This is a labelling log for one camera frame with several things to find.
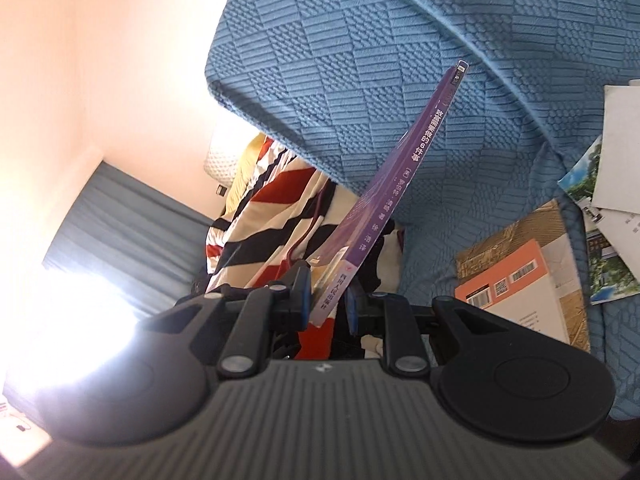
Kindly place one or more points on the blue textured sofa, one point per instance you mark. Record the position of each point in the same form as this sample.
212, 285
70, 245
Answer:
400, 35

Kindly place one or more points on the orange-backed book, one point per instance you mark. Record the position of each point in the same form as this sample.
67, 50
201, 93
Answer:
500, 280

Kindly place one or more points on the purple book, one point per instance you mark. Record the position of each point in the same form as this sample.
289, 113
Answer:
390, 185

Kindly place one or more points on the landscape photo booklet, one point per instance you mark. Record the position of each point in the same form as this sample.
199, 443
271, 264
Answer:
607, 260

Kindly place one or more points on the yellow pillow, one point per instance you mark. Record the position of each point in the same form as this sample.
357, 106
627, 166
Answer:
250, 160

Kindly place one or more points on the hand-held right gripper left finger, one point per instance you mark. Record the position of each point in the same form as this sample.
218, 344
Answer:
305, 305

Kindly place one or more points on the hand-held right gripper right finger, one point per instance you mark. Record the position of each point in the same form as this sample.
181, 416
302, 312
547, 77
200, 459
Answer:
351, 310

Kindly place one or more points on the white textured pillow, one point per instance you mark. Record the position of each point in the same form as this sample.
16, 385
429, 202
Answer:
220, 165

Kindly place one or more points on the gold brown book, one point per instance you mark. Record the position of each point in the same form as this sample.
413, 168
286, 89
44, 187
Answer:
525, 225

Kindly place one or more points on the white paperback book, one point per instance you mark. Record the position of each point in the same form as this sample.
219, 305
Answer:
620, 150

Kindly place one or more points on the striped blanket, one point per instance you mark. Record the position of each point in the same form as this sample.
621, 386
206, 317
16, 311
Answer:
270, 195

